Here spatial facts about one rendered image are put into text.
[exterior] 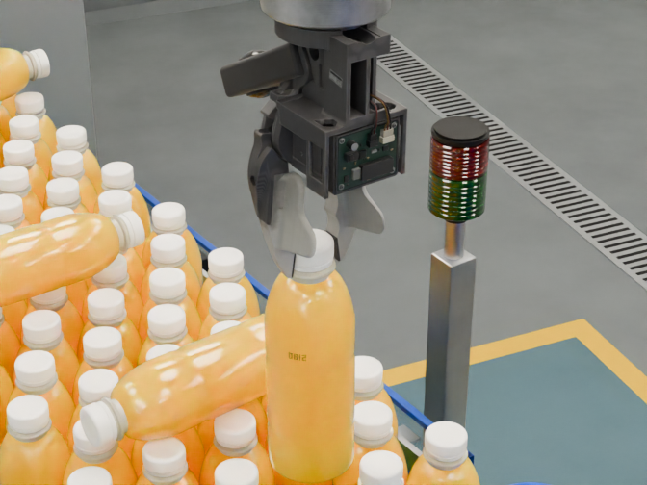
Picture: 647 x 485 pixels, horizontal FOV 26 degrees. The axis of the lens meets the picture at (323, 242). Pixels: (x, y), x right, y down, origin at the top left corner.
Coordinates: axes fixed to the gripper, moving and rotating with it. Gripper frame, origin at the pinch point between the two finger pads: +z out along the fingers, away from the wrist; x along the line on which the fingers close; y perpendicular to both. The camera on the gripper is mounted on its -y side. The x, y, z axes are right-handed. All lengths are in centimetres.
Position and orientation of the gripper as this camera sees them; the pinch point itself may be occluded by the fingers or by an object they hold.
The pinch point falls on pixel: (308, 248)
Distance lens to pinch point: 108.3
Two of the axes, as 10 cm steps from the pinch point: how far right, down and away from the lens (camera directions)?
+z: -0.1, 8.6, 5.0
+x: 8.2, -2.8, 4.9
